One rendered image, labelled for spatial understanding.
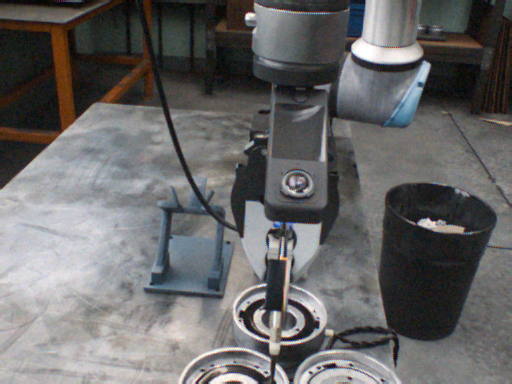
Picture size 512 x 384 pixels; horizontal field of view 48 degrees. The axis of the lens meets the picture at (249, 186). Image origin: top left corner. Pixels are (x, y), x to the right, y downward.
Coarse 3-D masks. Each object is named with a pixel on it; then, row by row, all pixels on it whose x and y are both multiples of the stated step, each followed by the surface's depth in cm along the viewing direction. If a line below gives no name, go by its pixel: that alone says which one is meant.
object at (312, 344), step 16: (256, 288) 67; (240, 304) 65; (304, 304) 66; (320, 304) 64; (256, 320) 63; (288, 320) 66; (304, 320) 64; (320, 320) 64; (240, 336) 61; (256, 336) 59; (288, 336) 61; (320, 336) 61; (288, 352) 59; (304, 352) 60
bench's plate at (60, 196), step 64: (128, 128) 121; (192, 128) 123; (0, 192) 93; (64, 192) 94; (128, 192) 95; (0, 256) 77; (64, 256) 78; (128, 256) 78; (320, 256) 81; (0, 320) 65; (64, 320) 66; (128, 320) 67; (192, 320) 67; (384, 320) 69
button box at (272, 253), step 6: (270, 234) 77; (294, 234) 76; (270, 240) 75; (276, 240) 75; (288, 240) 76; (270, 246) 74; (276, 246) 74; (288, 246) 74; (270, 252) 74; (276, 252) 74; (288, 252) 74; (270, 258) 75; (276, 258) 74; (288, 258) 74; (306, 276) 75
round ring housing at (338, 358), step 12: (312, 360) 57; (324, 360) 58; (336, 360) 58; (348, 360) 58; (360, 360) 58; (372, 360) 57; (300, 372) 55; (312, 372) 57; (360, 372) 57; (372, 372) 57; (384, 372) 56
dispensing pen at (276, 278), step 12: (288, 228) 54; (276, 264) 52; (276, 276) 52; (276, 288) 52; (264, 300) 52; (276, 300) 52; (276, 312) 53; (276, 324) 53; (276, 336) 53; (276, 348) 53
